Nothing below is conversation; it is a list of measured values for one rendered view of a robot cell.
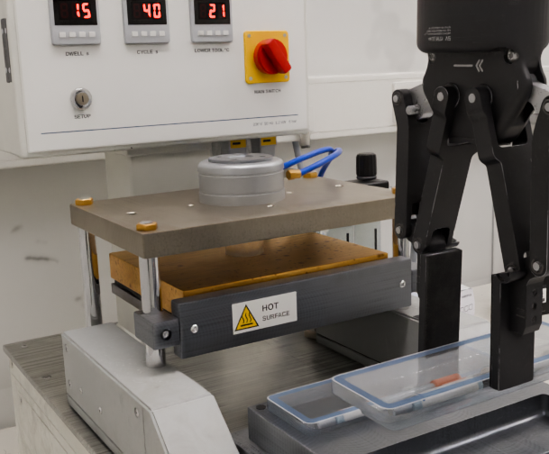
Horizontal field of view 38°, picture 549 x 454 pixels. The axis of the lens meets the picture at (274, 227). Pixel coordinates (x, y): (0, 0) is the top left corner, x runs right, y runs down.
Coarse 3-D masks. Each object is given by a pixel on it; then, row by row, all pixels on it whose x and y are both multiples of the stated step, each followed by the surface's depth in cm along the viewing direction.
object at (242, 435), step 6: (234, 432) 58; (240, 432) 58; (246, 432) 58; (234, 438) 58; (240, 438) 58; (246, 438) 58; (240, 444) 57; (246, 444) 57; (252, 444) 57; (240, 450) 56; (246, 450) 56; (252, 450) 56; (258, 450) 56; (264, 450) 56
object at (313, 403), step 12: (312, 384) 58; (324, 384) 58; (276, 396) 56; (288, 396) 56; (300, 396) 56; (312, 396) 56; (324, 396) 56; (336, 396) 56; (288, 408) 54; (300, 408) 54; (312, 408) 54; (324, 408) 54; (336, 408) 54; (348, 408) 54; (312, 420) 52
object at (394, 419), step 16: (544, 368) 51; (336, 384) 48; (480, 384) 48; (528, 384) 52; (352, 400) 47; (368, 400) 45; (432, 400) 46; (448, 400) 46; (464, 400) 49; (480, 400) 50; (368, 416) 48; (384, 416) 44; (400, 416) 45; (416, 416) 47; (432, 416) 48
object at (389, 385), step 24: (480, 336) 55; (408, 360) 51; (432, 360) 51; (456, 360) 51; (480, 360) 51; (360, 384) 48; (384, 384) 48; (408, 384) 48; (432, 384) 47; (456, 384) 47
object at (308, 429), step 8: (280, 392) 57; (272, 408) 55; (280, 408) 54; (280, 416) 54; (288, 416) 53; (296, 416) 53; (336, 416) 53; (344, 416) 53; (352, 416) 53; (360, 416) 54; (296, 424) 53; (304, 424) 52; (312, 424) 52; (320, 424) 52; (328, 424) 52; (336, 424) 53; (344, 424) 53; (304, 432) 52; (312, 432) 52; (320, 432) 52
